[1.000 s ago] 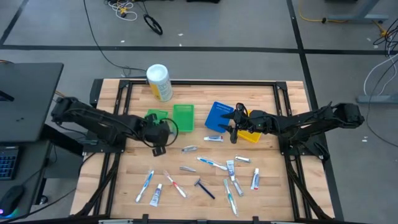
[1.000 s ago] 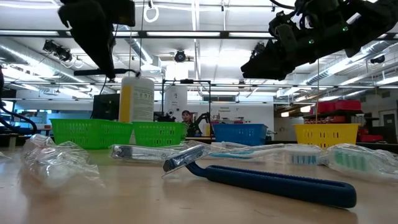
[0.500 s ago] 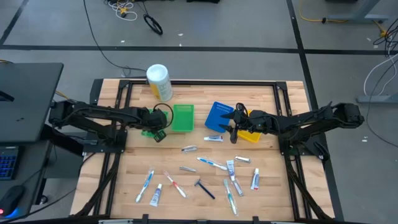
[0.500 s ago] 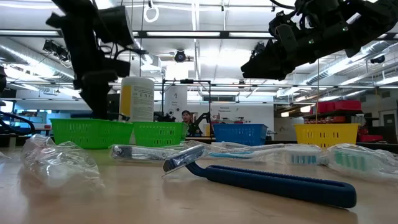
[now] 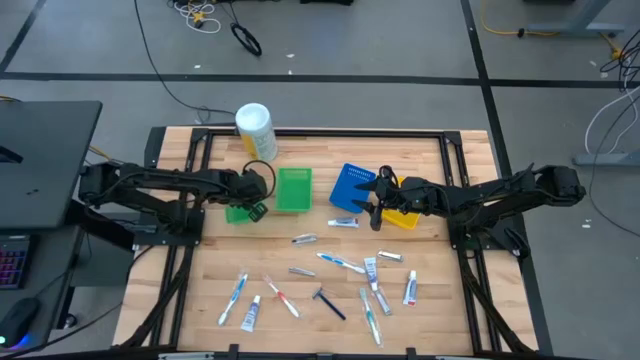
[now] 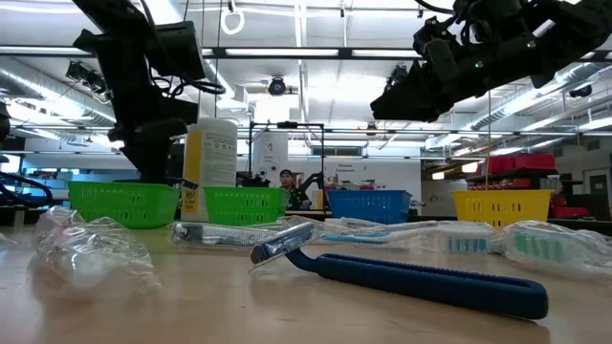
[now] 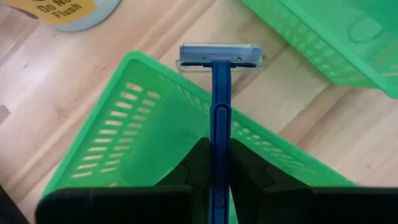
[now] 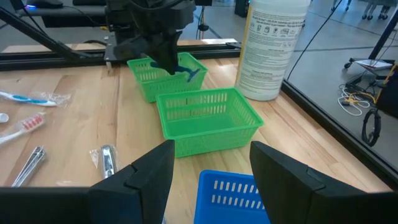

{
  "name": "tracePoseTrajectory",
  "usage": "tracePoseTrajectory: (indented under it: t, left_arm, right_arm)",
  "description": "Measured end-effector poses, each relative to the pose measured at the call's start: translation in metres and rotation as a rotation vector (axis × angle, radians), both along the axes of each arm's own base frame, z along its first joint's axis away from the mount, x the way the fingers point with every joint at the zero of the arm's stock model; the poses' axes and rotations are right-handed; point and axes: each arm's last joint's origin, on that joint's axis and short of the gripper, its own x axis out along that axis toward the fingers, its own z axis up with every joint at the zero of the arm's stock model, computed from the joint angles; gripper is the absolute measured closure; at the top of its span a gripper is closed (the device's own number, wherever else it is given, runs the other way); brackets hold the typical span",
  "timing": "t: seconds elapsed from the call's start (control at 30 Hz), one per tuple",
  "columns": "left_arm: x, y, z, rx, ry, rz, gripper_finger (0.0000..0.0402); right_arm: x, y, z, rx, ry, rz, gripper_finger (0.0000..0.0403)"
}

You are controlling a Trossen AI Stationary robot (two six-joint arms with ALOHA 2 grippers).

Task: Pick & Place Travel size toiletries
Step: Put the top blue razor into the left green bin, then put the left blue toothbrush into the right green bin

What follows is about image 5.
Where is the long black floor cable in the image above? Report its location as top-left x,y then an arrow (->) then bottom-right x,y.
132,0 -> 237,119
587,94 -> 640,239

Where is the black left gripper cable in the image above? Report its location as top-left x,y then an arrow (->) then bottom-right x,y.
243,159 -> 277,202

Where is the green plastic basket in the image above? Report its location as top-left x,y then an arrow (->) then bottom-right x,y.
224,203 -> 254,225
274,167 -> 314,214

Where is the yellow floor cable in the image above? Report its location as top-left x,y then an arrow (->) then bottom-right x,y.
479,0 -> 560,38

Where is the thin yellow cable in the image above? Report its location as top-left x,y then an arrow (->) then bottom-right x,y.
88,144 -> 124,164

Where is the dark blue disposable razor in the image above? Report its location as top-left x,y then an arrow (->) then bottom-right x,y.
311,287 -> 347,322

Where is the white yellow wipes canister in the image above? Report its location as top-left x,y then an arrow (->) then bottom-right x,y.
234,102 -> 279,164

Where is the black cable bundle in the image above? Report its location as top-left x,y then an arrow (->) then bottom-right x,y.
598,42 -> 640,94

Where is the green white toothbrush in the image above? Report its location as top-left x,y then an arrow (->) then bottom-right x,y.
358,286 -> 385,349

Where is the blue plastic basket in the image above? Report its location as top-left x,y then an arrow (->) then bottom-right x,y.
328,162 -> 377,215

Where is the black desk top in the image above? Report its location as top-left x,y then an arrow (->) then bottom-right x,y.
0,99 -> 104,231

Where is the blue purple toothpaste tube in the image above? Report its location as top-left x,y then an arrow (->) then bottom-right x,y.
239,294 -> 263,334

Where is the white floor cable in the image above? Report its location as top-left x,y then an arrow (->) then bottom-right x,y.
583,84 -> 640,156

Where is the coiled black cable ring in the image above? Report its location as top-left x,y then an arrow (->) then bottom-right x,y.
229,22 -> 263,58

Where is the black desk support beam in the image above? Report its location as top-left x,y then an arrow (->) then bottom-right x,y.
63,198 -> 137,251

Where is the white blue toothpaste tube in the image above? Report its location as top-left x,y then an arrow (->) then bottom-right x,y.
363,256 -> 380,293

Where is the yellow plastic basket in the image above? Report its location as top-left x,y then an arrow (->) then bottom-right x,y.
382,175 -> 421,231

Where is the white red toothpaste tube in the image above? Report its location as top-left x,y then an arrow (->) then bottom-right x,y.
402,269 -> 419,307

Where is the yellow cable with plug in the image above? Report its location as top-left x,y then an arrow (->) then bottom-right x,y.
602,32 -> 624,60

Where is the blue white toothbrush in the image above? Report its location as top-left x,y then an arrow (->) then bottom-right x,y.
217,272 -> 250,328
315,251 -> 367,275

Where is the black computer mouse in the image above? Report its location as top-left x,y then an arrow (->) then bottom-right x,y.
0,297 -> 42,350

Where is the grey desk leg base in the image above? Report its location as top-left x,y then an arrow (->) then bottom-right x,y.
524,0 -> 626,39
572,151 -> 640,168

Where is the white cable bundle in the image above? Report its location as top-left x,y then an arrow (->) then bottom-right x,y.
169,0 -> 223,35

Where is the backlit computer keyboard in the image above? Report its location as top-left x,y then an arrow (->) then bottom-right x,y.
0,235 -> 32,291

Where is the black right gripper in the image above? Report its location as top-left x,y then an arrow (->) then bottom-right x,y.
350,164 -> 440,232

